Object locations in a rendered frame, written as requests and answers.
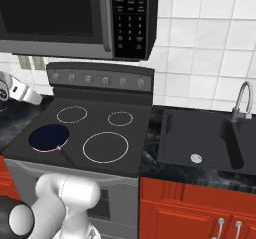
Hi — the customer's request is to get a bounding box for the red cupboard door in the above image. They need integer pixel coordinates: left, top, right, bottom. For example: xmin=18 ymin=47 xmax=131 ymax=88
xmin=223 ymin=211 xmax=256 ymax=239
xmin=139 ymin=198 xmax=233 ymax=239

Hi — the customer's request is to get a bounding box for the dark microwave door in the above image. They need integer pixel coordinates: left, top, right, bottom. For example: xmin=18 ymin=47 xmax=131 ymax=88
xmin=0 ymin=0 xmax=114 ymax=53

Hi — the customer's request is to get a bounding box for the grey microwave door handle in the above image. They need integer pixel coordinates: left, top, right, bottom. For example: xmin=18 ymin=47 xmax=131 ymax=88
xmin=97 ymin=0 xmax=114 ymax=53

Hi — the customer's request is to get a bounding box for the red base cupboard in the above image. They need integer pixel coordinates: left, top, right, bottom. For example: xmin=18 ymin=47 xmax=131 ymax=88
xmin=0 ymin=154 xmax=22 ymax=201

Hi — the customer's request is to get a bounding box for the black and grey stove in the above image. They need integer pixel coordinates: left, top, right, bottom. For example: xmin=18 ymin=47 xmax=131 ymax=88
xmin=1 ymin=61 xmax=156 ymax=239

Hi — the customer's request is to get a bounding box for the grey wall socket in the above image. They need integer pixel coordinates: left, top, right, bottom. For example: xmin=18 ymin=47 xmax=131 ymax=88
xmin=31 ymin=56 xmax=46 ymax=72
xmin=17 ymin=55 xmax=32 ymax=70

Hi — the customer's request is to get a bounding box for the black kitchen sink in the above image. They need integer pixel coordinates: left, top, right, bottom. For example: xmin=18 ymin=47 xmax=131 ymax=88
xmin=156 ymin=107 xmax=256 ymax=177

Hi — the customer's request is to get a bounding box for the dark blue frying pan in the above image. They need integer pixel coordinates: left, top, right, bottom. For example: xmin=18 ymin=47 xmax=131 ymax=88
xmin=28 ymin=123 xmax=75 ymax=166

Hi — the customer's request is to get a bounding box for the grey curved tap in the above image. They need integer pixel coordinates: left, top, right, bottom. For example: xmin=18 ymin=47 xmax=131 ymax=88
xmin=230 ymin=81 xmax=255 ymax=123

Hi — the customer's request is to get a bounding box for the grey oven door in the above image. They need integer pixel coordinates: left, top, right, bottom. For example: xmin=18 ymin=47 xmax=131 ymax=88
xmin=5 ymin=158 xmax=140 ymax=239

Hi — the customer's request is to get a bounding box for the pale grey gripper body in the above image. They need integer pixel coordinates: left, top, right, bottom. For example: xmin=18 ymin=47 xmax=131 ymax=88
xmin=19 ymin=84 xmax=44 ymax=106

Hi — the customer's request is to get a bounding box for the red drawer front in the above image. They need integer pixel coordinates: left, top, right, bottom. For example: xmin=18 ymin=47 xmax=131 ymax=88
xmin=139 ymin=177 xmax=256 ymax=215

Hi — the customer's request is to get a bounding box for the silver cupboard handle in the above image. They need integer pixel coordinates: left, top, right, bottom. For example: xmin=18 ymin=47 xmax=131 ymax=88
xmin=233 ymin=220 xmax=243 ymax=239
xmin=215 ymin=217 xmax=226 ymax=239

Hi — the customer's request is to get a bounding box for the grey black microwave oven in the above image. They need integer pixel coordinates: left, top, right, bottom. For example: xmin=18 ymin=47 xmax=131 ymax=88
xmin=0 ymin=0 xmax=160 ymax=63

